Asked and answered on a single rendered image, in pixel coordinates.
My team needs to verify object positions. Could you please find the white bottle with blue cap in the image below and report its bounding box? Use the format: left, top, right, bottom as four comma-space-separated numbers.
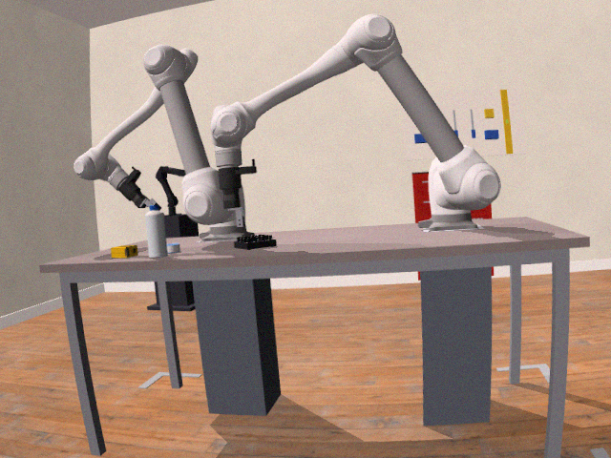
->
145, 205, 168, 258

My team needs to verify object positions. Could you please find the yellow tape measure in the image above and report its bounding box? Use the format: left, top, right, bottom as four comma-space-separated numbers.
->
111, 245, 138, 258

